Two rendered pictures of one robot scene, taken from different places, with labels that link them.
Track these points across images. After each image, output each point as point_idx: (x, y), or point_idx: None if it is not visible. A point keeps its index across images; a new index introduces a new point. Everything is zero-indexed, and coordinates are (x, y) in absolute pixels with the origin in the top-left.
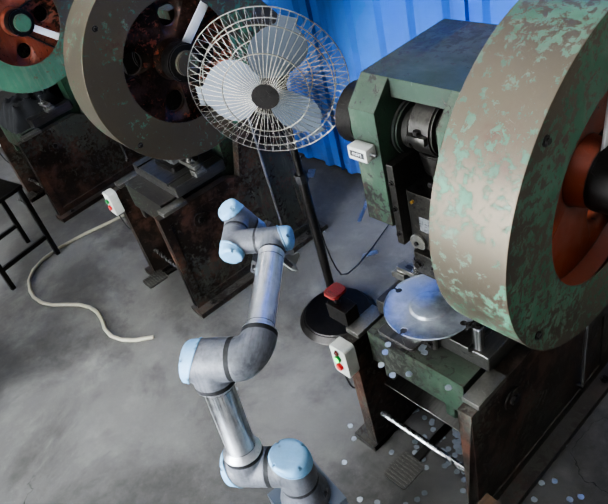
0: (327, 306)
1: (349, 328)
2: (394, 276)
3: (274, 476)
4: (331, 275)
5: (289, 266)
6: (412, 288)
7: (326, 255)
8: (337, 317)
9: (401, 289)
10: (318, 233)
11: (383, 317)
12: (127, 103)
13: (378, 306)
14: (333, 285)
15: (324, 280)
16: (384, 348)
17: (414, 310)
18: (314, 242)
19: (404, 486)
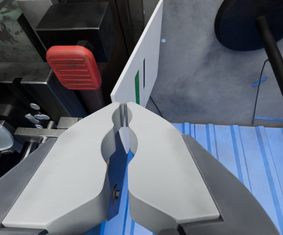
0: (97, 21)
1: (43, 3)
2: (77, 119)
3: None
4: (267, 57)
5: (28, 159)
6: None
7: (276, 79)
8: (76, 10)
9: (48, 108)
10: None
11: (39, 58)
12: None
13: (48, 72)
14: (89, 81)
15: (277, 47)
16: None
17: None
18: None
19: None
